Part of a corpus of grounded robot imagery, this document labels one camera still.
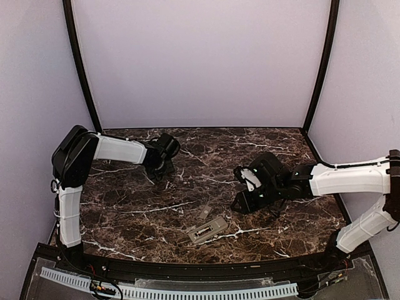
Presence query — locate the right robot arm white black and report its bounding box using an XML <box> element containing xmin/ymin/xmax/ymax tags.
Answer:
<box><xmin>231</xmin><ymin>149</ymin><xmax>399</xmax><ymax>271</ymax></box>

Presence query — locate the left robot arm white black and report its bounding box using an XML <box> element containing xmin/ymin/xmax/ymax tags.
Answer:
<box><xmin>51</xmin><ymin>125</ymin><xmax>181</xmax><ymax>248</ymax></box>

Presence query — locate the black frame post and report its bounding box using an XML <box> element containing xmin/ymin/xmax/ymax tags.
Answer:
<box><xmin>62</xmin><ymin>0</ymin><xmax>103</xmax><ymax>133</ymax></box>
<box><xmin>302</xmin><ymin>0</ymin><xmax>340</xmax><ymax>136</ymax></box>

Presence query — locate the brown battery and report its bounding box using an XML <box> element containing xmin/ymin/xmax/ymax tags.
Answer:
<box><xmin>194</xmin><ymin>226</ymin><xmax>213</xmax><ymax>237</ymax></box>

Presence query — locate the left black frame post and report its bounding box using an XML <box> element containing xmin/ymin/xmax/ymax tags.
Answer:
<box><xmin>62</xmin><ymin>0</ymin><xmax>103</xmax><ymax>133</ymax></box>

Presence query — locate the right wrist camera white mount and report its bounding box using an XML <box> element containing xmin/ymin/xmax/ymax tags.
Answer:
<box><xmin>233</xmin><ymin>166</ymin><xmax>262</xmax><ymax>192</ymax></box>

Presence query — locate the white slotted cable duct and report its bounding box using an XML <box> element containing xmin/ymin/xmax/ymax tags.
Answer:
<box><xmin>40</xmin><ymin>267</ymin><xmax>298</xmax><ymax>299</ymax></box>

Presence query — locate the right black frame post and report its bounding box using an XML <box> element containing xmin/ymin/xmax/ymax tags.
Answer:
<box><xmin>302</xmin><ymin>0</ymin><xmax>340</xmax><ymax>136</ymax></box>

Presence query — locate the white remote control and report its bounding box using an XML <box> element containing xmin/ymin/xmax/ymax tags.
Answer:
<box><xmin>188</xmin><ymin>216</ymin><xmax>228</xmax><ymax>244</ymax></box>

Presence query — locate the black front rail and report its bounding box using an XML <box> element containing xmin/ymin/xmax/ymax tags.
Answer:
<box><xmin>34</xmin><ymin>240</ymin><xmax>373</xmax><ymax>284</ymax></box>

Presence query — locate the grey battery cover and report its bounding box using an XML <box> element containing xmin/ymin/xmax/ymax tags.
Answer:
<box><xmin>199</xmin><ymin>205</ymin><xmax>212</xmax><ymax>220</ymax></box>

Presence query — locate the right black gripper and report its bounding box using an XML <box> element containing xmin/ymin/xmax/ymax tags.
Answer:
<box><xmin>231</xmin><ymin>179</ymin><xmax>284</xmax><ymax>214</ymax></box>

